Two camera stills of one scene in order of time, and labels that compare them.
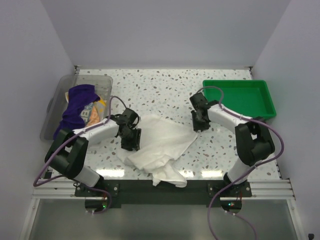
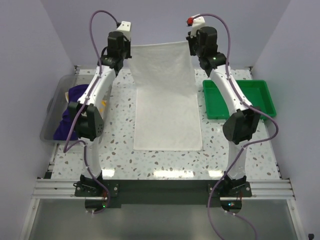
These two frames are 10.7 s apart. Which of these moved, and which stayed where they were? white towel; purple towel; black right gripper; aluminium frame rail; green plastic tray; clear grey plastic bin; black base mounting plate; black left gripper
Moved: black left gripper; black right gripper; white towel
Stayed: black base mounting plate; purple towel; aluminium frame rail; clear grey plastic bin; green plastic tray
